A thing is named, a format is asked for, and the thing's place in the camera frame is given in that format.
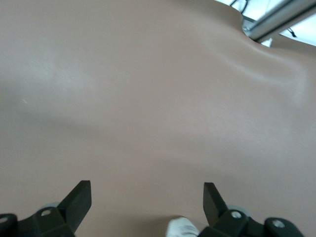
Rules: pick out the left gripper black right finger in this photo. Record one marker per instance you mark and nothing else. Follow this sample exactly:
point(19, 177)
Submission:
point(214, 209)

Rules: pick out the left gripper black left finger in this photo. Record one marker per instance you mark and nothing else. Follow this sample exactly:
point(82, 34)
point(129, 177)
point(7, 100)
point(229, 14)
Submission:
point(74, 207)

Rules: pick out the white blue tennis ball can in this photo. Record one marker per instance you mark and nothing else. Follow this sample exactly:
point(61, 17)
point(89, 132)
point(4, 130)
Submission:
point(182, 228)

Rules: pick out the brown table mat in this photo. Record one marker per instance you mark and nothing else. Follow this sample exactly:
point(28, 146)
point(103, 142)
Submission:
point(148, 98)

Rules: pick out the aluminium camera post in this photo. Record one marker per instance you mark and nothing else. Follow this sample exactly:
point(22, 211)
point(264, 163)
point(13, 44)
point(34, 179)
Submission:
point(284, 18)

